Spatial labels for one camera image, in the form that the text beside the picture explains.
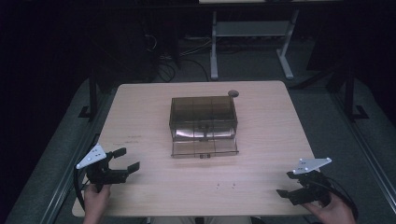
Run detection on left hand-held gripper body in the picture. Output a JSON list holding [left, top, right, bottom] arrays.
[[76, 143, 129, 193]]

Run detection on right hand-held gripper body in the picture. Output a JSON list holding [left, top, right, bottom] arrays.
[[291, 157, 332, 208]]

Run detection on transparent brown drawer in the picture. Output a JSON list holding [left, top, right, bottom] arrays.
[[170, 137, 240, 160]]

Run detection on transparent brown drawer cabinet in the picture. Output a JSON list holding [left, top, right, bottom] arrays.
[[168, 95, 239, 144]]

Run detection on person's left hand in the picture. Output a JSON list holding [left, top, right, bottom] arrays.
[[82, 183, 112, 222]]

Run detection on person's right hand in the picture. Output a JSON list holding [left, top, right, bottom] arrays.
[[302, 192, 358, 224]]

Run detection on black metal stand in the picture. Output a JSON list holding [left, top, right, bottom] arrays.
[[78, 66, 98, 121], [344, 66, 371, 123]]

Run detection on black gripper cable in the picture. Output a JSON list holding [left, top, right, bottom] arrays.
[[323, 175, 360, 220], [72, 164, 90, 211]]

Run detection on grey floor rail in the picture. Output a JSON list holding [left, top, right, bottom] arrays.
[[328, 91, 396, 206], [38, 92, 110, 224]]

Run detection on tangle of floor cables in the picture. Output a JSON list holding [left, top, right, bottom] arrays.
[[144, 32, 213, 83]]

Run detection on white metal desk frame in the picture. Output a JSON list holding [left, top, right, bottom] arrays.
[[209, 8, 301, 81]]

